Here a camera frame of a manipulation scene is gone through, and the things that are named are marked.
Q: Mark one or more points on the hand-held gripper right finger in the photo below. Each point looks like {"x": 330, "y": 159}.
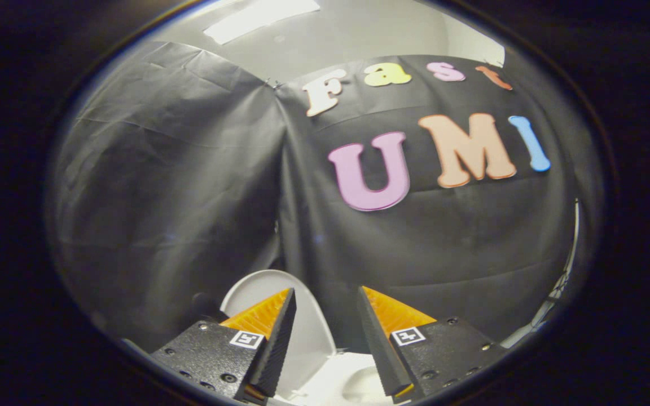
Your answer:
{"x": 378, "y": 344}

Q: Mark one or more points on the black backdrop cloth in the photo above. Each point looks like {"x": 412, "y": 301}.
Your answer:
{"x": 189, "y": 186}

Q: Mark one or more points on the black tripod stand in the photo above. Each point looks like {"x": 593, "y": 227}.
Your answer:
{"x": 556, "y": 287}

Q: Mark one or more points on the white toilet seat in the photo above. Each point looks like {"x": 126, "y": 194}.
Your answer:
{"x": 336, "y": 375}

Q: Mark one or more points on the ceiling light panel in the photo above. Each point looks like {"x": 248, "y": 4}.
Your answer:
{"x": 257, "y": 17}

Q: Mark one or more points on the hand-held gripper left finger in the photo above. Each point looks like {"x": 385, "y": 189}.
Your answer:
{"x": 277, "y": 338}

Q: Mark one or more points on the white toilet lid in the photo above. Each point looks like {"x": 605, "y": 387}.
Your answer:
{"x": 311, "y": 332}

